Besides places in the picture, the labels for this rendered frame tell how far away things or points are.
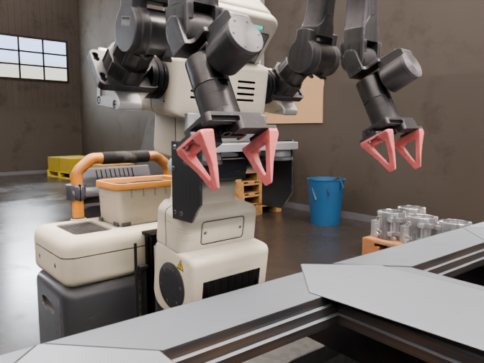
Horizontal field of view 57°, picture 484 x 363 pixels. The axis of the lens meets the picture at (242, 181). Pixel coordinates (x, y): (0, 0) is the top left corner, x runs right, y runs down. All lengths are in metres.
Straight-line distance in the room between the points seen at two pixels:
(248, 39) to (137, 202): 0.72
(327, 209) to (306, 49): 4.08
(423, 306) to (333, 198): 4.46
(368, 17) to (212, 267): 0.61
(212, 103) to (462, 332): 0.41
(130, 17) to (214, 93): 0.23
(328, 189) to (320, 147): 0.92
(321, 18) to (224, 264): 0.59
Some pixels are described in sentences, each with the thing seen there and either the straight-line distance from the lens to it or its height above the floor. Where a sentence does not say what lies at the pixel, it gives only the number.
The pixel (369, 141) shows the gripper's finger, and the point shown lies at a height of 1.04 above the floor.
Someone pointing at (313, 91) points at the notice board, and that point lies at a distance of 5.85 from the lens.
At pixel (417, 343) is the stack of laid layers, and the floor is 0.83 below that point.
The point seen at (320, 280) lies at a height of 0.85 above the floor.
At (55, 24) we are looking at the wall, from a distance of 12.42.
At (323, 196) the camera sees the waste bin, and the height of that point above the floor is 0.34.
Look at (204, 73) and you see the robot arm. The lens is 0.66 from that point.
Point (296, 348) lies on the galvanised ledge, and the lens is 0.86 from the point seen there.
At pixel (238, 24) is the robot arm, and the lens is 0.63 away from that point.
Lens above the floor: 1.07
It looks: 7 degrees down
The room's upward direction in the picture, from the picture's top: straight up
